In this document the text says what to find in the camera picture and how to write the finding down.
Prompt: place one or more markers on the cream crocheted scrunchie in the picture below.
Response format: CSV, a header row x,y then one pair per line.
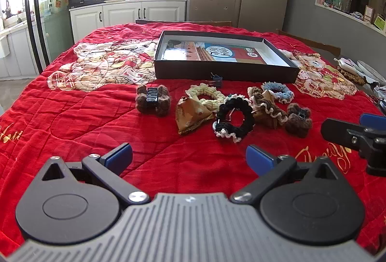
x,y
208,91

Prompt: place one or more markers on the wooden chair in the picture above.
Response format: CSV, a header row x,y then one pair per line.
x,y
181,22
313,44

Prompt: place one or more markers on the white hanging bin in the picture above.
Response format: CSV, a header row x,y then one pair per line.
x,y
4,46

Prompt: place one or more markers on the printed paper sheet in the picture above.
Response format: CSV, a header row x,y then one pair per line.
x,y
211,52

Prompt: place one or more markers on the brown fuzzy hair claw clip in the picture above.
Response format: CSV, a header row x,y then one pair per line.
x,y
143,100
294,126

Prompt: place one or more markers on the blue crocheted scrunchie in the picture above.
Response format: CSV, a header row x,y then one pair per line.
x,y
285,96

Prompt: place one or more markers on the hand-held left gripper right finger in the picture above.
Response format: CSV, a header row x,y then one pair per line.
x,y
259,159

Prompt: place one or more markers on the black scrunchie with white trim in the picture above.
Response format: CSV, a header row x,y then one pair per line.
x,y
223,111

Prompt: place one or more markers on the brown scrunchie with cream ruffle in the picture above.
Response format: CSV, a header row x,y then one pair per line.
x,y
271,109

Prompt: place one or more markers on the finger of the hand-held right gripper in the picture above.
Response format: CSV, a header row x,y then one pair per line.
x,y
334,129
374,120

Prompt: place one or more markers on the black shallow cardboard box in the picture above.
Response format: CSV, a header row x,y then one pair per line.
x,y
211,71

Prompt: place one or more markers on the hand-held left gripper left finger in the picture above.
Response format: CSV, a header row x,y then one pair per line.
x,y
119,157

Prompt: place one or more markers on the white kitchen counter unit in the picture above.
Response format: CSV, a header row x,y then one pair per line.
x,y
18,50

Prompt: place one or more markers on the brown patterned pouch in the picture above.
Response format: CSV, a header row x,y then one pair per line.
x,y
352,76

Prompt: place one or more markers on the red printed blanket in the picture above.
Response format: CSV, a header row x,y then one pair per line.
x,y
90,129

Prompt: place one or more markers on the white cloth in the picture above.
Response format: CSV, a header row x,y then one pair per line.
x,y
345,63

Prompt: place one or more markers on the green card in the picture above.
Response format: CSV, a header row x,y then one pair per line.
x,y
380,23

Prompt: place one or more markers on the white kitchen cabinet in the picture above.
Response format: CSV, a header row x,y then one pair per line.
x,y
120,13

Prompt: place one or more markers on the blue binder clip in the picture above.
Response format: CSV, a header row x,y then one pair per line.
x,y
216,80

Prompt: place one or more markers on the black sliding door frame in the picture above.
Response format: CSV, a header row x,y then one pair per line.
x,y
33,8

